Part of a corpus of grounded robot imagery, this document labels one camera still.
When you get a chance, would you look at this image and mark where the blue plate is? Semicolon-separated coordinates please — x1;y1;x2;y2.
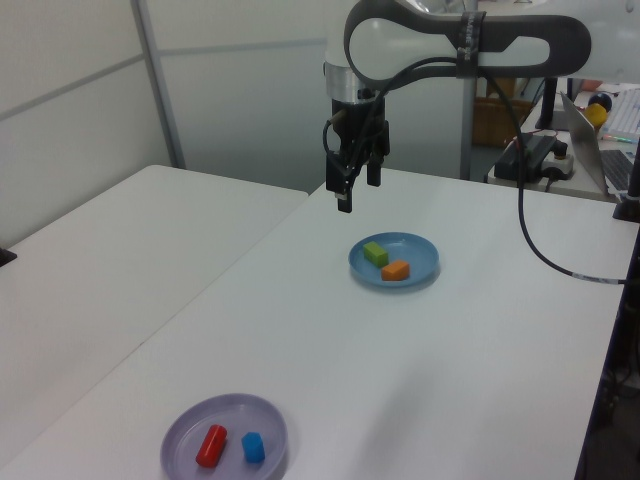
347;230;441;293

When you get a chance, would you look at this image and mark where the white keyboard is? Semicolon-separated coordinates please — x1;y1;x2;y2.
602;87;640;139

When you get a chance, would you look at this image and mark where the orange rectangular block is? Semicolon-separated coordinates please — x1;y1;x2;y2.
380;259;412;283

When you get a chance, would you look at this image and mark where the brown cardboard box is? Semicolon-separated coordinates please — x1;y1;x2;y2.
473;97;532;147

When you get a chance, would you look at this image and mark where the green rectangular block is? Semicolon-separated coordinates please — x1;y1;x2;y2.
362;241;390;267

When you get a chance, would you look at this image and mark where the grey partition post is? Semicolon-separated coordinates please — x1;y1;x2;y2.
462;77;482;180

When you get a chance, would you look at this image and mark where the grey laptop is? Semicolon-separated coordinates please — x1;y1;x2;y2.
559;89;640;199

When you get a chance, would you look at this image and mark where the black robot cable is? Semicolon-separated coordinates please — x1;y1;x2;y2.
321;55;629;285

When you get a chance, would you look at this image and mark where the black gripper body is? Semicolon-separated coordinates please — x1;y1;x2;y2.
329;98;392;162

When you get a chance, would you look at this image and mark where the grey emergency stop button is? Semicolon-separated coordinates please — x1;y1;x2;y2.
542;141;576;182

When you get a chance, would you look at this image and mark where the red cylinder block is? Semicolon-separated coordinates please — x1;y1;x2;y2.
194;423;229;469

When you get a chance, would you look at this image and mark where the small blue block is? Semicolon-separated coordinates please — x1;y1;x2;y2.
240;431;265;464

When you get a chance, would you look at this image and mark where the black monitor stand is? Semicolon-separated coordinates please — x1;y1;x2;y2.
534;77;566;131

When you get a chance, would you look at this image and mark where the purple plate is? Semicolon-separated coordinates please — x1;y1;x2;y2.
159;392;290;480

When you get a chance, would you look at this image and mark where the black cable strap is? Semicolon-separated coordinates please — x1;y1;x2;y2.
454;10;488;80

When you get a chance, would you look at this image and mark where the black clamped pole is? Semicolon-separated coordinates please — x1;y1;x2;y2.
612;134;640;224

